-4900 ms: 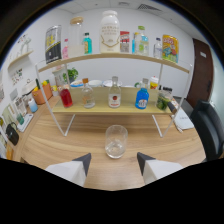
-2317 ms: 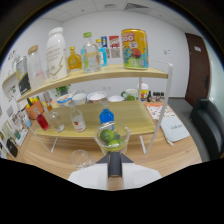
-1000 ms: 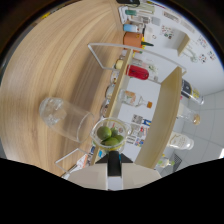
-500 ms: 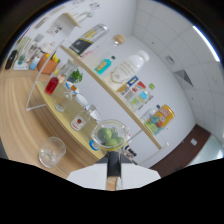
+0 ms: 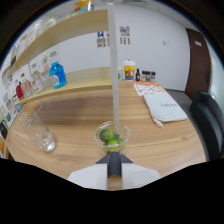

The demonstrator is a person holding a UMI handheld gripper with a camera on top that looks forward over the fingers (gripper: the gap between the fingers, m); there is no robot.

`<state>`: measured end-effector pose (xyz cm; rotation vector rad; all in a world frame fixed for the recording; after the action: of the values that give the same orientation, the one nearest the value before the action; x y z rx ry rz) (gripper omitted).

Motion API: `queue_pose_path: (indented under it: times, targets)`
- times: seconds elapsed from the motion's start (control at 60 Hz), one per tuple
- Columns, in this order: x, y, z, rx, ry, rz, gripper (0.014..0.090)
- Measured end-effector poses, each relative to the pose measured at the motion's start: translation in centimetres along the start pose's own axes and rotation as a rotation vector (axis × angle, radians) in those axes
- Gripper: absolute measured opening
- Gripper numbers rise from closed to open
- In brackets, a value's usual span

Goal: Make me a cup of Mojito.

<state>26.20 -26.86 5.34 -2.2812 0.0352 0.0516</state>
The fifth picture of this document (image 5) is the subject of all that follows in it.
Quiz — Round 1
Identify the white frame wooden shelf rack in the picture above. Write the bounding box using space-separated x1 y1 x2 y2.
1 2 121 134

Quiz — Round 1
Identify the brown door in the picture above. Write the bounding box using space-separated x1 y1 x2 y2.
184 28 213 101

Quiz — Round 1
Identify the blue wall poster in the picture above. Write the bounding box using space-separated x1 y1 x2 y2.
96 31 106 48

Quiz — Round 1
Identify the multicolour wall poster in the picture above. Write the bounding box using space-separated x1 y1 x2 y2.
119 25 131 46

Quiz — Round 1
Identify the yellow snack bag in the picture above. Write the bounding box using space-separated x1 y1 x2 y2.
73 0 95 14

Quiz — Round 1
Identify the glass cup of limes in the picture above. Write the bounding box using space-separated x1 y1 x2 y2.
94 120 132 155

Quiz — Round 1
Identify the clear bottle with orange cap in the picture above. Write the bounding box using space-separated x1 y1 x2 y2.
19 72 33 98

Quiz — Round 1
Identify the orange printed paper sheet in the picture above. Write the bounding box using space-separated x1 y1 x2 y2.
133 82 167 98

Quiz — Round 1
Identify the blue liquid bottle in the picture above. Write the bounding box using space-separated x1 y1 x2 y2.
49 60 68 90

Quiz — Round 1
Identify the red liquid bottle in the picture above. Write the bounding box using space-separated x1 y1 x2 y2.
14 81 26 100

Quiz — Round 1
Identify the red wall poster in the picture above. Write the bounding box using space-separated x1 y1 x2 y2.
105 31 111 48

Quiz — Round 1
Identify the clear glass tumbler with ice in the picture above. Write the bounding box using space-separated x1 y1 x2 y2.
17 107 57 153

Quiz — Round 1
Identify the white zip pouch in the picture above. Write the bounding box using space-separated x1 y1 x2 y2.
142 93 189 128

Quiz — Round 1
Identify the small black handbag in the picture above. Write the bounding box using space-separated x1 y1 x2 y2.
0 120 8 139

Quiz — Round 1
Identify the green and white mug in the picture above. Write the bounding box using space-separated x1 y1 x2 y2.
117 66 124 82

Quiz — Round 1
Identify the black chair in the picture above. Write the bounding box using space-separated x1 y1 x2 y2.
189 90 224 161

